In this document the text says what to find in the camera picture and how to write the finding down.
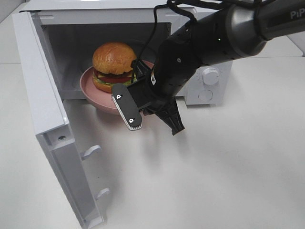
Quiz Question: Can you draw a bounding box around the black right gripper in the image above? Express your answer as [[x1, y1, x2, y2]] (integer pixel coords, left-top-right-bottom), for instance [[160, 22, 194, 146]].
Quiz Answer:
[[112, 31, 203, 135]]

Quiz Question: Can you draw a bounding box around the pink speckled plate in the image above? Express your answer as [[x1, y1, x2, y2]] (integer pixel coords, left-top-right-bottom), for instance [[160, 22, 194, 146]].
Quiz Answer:
[[80, 60, 153, 116]]

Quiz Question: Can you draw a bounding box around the burger with cheese and lettuce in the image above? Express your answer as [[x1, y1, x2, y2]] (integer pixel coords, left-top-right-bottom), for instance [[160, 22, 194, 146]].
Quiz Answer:
[[92, 42, 137, 93]]

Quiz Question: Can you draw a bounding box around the white microwave door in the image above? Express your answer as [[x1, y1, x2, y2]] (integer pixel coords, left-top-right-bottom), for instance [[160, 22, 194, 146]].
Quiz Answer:
[[12, 11, 105, 229]]

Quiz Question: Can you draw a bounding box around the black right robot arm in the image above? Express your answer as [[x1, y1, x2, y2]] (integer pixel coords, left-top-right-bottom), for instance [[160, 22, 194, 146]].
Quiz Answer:
[[112, 0, 305, 134]]

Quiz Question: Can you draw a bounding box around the lower white microwave knob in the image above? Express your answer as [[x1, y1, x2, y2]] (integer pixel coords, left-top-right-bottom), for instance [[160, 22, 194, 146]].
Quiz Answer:
[[202, 67, 220, 85]]

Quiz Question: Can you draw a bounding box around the white microwave oven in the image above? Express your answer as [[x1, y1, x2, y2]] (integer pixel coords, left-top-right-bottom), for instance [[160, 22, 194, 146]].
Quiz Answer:
[[19, 0, 233, 106]]

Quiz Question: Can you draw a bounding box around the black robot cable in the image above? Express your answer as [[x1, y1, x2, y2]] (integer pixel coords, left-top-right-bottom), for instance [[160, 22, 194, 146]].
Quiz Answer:
[[130, 0, 263, 84]]

